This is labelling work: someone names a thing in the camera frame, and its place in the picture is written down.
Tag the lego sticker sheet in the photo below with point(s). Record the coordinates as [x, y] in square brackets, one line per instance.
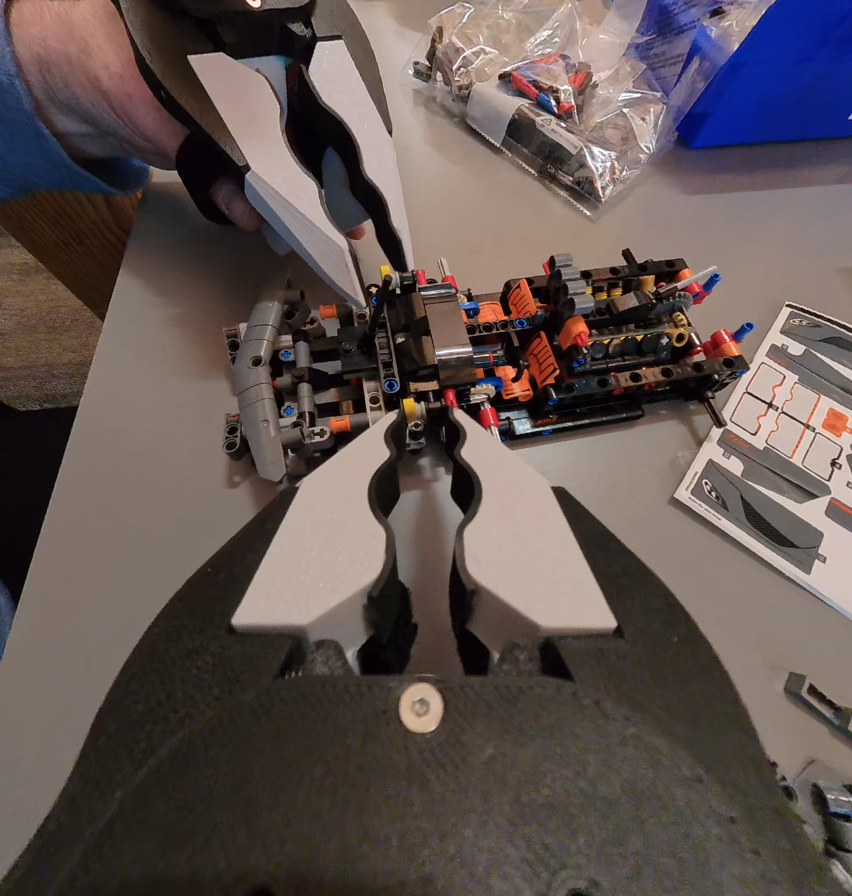
[783, 455]

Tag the person's left hand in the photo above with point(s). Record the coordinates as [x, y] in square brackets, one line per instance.
[90, 84]

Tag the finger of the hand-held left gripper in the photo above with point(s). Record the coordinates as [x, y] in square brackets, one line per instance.
[272, 182]
[359, 119]

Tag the person's left forearm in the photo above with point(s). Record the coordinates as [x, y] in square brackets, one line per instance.
[20, 147]

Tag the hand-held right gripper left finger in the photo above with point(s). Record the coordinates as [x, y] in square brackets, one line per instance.
[307, 560]

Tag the lego car chassis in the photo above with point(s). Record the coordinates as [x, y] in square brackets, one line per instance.
[468, 350]

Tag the pile of mixed lego pieces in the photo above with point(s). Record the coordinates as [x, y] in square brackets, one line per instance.
[828, 714]

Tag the blue plastic bin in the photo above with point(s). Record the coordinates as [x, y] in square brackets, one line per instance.
[783, 84]

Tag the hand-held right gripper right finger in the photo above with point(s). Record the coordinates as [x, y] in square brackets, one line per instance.
[534, 560]

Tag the clear bag of lego pieces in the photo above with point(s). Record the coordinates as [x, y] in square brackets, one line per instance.
[538, 119]

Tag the wooden post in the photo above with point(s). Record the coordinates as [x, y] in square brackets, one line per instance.
[62, 245]

